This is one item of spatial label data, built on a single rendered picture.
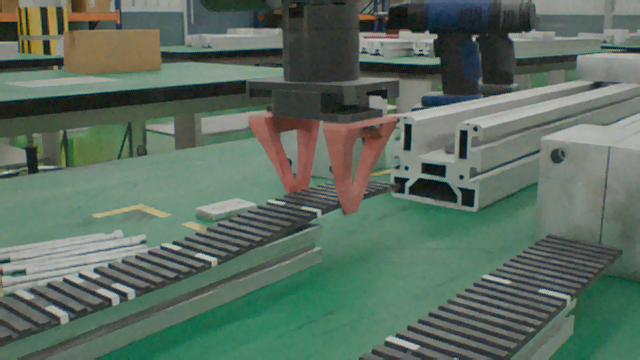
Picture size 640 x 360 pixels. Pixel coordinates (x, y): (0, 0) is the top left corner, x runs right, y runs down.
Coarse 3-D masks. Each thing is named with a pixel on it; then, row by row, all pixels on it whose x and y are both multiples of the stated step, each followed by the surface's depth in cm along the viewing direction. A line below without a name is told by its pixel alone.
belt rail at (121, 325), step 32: (256, 256) 45; (288, 256) 48; (320, 256) 50; (160, 288) 39; (192, 288) 41; (224, 288) 43; (256, 288) 45; (96, 320) 36; (128, 320) 38; (160, 320) 39; (0, 352) 32; (32, 352) 33; (64, 352) 34; (96, 352) 36
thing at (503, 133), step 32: (512, 96) 85; (544, 96) 92; (576, 96) 86; (608, 96) 92; (416, 128) 67; (448, 128) 72; (480, 128) 62; (512, 128) 67; (544, 128) 75; (416, 160) 67; (448, 160) 65; (480, 160) 63; (512, 160) 71; (416, 192) 69; (448, 192) 69; (480, 192) 64; (512, 192) 70
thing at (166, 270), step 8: (136, 256) 42; (144, 256) 42; (152, 256) 42; (128, 264) 41; (136, 264) 40; (144, 264) 40; (152, 264) 41; (160, 264) 40; (168, 264) 40; (152, 272) 39; (160, 272) 39; (168, 272) 39; (176, 272) 39; (184, 272) 39; (192, 272) 39; (168, 280) 38; (176, 280) 38
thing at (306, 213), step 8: (272, 200) 51; (264, 208) 49; (272, 208) 49; (280, 208) 49; (288, 208) 49; (296, 208) 49; (304, 208) 48; (296, 216) 47; (304, 216) 47; (312, 216) 47
